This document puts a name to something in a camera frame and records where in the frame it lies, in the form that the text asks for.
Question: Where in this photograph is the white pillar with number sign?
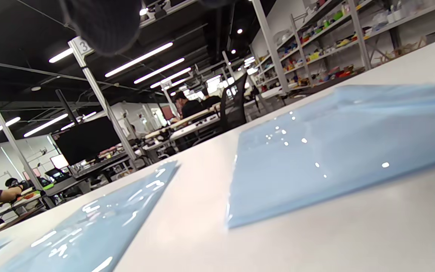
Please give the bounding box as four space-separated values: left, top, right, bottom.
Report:
68 36 139 161

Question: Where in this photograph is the black computer monitor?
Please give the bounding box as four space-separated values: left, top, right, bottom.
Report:
54 115 123 167

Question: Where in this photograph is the white background workbench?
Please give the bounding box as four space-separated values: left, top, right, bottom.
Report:
144 108 222 151

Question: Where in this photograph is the white storage shelf rack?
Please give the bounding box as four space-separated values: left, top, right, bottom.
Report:
255 0 435 95

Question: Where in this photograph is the black mesh office chair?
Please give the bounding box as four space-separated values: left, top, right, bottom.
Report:
219 73 249 133

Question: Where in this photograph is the white support pillar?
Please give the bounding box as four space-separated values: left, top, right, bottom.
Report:
251 0 290 95
0 100 46 197

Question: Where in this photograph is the row of ceiling light tubes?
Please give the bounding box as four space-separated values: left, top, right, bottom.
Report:
0 42 263 144

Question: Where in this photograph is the person's right hand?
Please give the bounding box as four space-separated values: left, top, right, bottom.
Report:
60 0 142 56

